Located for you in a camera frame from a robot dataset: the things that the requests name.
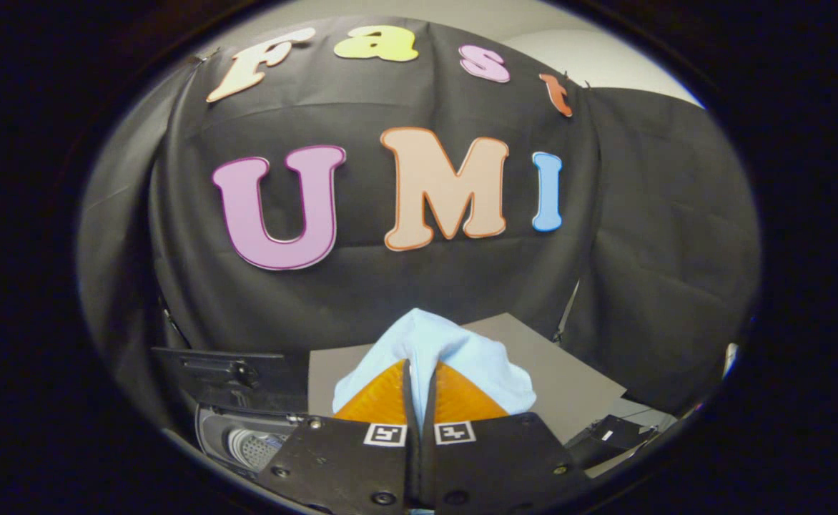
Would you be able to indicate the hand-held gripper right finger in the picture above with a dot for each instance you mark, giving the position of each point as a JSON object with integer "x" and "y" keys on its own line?
{"x": 490, "y": 472}

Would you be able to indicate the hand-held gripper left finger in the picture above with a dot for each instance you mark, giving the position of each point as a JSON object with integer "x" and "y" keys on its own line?
{"x": 351, "y": 472}

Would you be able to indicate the light blue shirt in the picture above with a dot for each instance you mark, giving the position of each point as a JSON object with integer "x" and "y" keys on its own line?
{"x": 447, "y": 350}

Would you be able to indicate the beige cabinet with dark top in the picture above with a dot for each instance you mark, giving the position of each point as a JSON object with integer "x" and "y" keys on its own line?
{"x": 569, "y": 386}

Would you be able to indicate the black floor equipment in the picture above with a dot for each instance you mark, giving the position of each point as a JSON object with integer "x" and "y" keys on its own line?
{"x": 608, "y": 440}

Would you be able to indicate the black backdrop cloth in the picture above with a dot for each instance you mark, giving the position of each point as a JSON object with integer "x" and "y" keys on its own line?
{"x": 405, "y": 286}

